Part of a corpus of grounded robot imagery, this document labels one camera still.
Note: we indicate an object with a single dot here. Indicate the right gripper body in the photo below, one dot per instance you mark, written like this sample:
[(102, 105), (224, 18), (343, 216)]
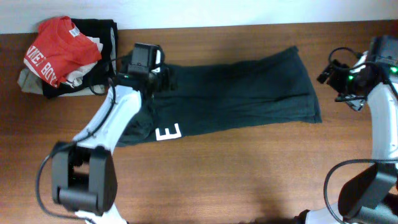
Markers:
[(347, 83)]

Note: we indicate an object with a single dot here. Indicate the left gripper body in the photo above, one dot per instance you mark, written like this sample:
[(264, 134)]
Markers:
[(163, 78)]

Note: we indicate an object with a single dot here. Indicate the dark green Nike t-shirt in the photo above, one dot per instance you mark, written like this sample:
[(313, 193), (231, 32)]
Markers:
[(211, 98)]

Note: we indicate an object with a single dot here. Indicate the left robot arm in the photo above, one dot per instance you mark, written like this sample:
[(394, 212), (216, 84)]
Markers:
[(83, 176)]

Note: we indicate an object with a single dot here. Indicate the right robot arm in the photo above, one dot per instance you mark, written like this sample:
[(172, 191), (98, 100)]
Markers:
[(372, 81)]

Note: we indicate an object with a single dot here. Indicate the black folded garment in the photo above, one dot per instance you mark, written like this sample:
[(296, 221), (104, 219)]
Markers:
[(93, 82)]

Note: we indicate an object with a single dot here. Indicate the white folded garment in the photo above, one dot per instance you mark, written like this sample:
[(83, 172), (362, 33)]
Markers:
[(75, 78)]

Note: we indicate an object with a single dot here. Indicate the red folded t-shirt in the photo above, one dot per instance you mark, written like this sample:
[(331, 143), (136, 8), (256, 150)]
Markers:
[(59, 49)]

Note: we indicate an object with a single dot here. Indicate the beige folded garment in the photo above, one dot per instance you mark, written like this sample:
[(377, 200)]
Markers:
[(30, 83)]

